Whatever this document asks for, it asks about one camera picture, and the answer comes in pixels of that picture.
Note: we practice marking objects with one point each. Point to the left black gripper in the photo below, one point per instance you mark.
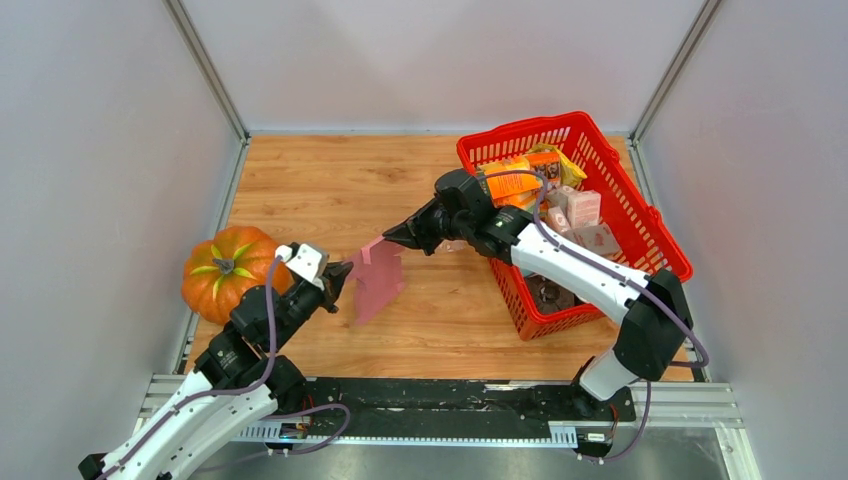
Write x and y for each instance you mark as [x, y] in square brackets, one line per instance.
[336, 275]

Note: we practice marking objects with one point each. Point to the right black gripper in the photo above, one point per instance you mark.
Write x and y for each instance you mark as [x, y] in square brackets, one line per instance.
[413, 231]

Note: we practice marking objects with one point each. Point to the pink paper box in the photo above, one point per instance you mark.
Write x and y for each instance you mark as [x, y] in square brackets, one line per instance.
[378, 274]

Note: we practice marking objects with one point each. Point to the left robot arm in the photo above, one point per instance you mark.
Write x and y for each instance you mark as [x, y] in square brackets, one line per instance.
[240, 379]

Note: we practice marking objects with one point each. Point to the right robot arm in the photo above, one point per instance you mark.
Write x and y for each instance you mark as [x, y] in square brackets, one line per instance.
[651, 310]

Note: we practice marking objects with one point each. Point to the orange snack box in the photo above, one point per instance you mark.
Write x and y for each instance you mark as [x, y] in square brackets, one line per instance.
[506, 184]

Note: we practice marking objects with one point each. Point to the pink small box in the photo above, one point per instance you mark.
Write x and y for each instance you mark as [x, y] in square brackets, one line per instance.
[583, 208]

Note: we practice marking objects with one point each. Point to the orange pumpkin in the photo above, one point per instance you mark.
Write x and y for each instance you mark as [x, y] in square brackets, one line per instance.
[219, 271]

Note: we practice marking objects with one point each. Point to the yellow snack bag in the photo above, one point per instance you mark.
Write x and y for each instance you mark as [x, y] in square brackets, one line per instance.
[566, 166]

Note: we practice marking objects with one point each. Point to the pink white carton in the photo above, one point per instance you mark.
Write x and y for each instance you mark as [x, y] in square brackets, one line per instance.
[597, 239]

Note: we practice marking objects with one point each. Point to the red plastic basket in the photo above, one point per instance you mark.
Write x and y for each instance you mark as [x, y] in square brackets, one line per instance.
[629, 232]

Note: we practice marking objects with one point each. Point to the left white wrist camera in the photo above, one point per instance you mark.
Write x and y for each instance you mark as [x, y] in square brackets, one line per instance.
[304, 262]

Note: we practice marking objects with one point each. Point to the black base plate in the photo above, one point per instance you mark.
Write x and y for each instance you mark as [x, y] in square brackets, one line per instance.
[443, 409]

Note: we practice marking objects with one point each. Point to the aluminium frame rail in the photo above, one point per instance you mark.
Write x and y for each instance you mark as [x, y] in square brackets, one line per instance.
[694, 409]

